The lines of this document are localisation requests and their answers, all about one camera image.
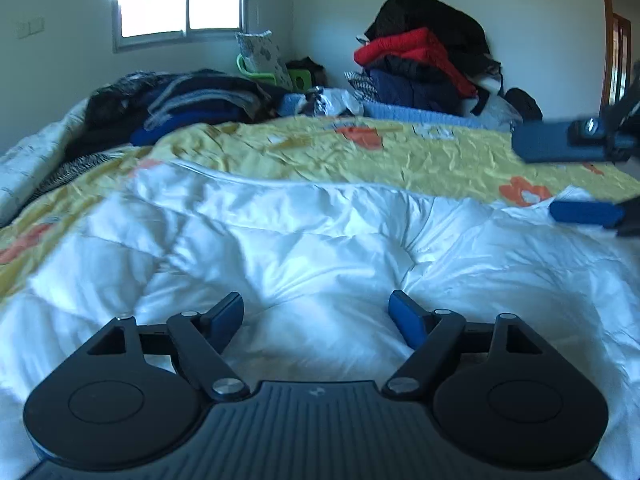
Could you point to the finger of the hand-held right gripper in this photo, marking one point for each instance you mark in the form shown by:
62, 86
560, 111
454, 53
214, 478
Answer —
550, 140
585, 212

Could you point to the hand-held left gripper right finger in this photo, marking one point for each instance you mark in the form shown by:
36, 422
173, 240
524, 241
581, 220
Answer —
407, 317

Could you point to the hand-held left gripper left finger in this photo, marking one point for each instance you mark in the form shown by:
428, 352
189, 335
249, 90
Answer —
225, 317

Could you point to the pile of dark clothes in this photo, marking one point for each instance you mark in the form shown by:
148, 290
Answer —
200, 100

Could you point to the black round bag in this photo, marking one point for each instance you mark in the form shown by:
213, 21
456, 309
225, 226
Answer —
525, 105

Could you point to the grey shiny cloth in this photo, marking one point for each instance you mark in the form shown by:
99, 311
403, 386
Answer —
492, 110

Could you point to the white quilt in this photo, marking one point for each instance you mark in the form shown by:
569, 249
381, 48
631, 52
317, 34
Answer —
320, 240

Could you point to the wooden door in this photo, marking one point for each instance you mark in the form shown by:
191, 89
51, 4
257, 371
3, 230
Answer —
612, 35

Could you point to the light blue blanket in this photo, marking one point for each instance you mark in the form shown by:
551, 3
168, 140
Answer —
425, 115

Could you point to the navy jacket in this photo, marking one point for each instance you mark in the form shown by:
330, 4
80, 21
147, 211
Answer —
415, 90

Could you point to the red jacket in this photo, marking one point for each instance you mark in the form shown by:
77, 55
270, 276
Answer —
420, 47

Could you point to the black jacket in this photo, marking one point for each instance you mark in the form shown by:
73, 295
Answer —
430, 15

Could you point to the yellow floral bedsheet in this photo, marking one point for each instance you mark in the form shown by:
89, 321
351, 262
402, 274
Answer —
280, 145

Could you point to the houndstooth cloth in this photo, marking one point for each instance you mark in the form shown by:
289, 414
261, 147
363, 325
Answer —
362, 85

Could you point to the black white zigzag cloth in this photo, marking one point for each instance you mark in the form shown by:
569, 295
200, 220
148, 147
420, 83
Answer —
75, 172

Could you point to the white printed plastic bag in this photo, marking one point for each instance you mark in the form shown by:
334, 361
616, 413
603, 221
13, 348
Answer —
335, 102

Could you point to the green plastic chair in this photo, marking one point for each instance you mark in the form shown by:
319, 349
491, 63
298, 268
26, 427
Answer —
300, 80

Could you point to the white patterned bedsheet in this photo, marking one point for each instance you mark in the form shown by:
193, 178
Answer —
25, 165

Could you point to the floral pillow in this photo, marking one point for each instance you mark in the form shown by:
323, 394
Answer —
262, 55

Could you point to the window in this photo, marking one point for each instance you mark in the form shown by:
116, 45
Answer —
175, 15

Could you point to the wall light switch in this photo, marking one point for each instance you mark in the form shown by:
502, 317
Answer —
29, 27

